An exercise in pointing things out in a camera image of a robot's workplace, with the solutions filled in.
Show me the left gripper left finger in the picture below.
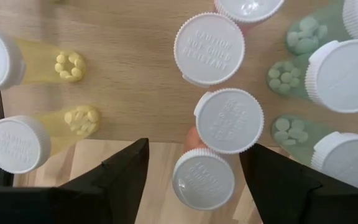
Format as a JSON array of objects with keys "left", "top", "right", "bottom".
[{"left": 0, "top": 138, "right": 150, "bottom": 224}]

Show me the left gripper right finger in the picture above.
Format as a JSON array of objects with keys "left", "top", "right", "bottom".
[{"left": 239, "top": 143, "right": 358, "bottom": 224}]

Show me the black aluminium table frame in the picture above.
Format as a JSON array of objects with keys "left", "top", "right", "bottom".
[{"left": 0, "top": 167, "right": 14, "bottom": 188}]

